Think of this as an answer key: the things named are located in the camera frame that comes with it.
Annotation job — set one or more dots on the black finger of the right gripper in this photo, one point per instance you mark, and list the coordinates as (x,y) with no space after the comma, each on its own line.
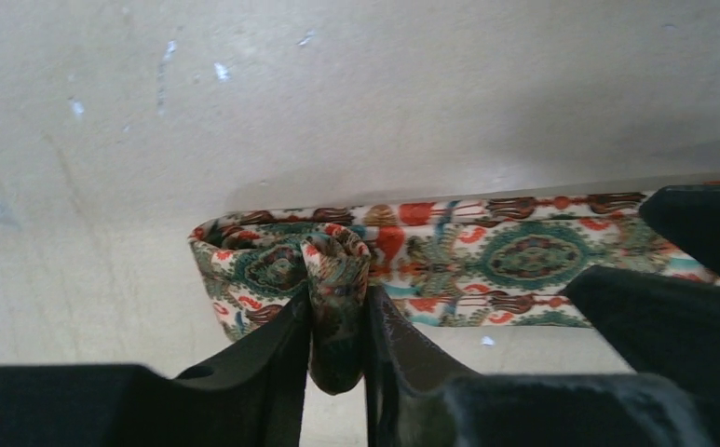
(660,325)
(689,217)

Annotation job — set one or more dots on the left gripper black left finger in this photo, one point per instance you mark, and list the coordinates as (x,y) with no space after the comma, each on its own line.
(249,394)

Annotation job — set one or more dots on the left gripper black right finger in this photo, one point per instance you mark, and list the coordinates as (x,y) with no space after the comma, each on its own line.
(417,394)

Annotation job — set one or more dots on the paisley orange green tie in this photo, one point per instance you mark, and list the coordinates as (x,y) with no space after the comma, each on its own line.
(460,263)

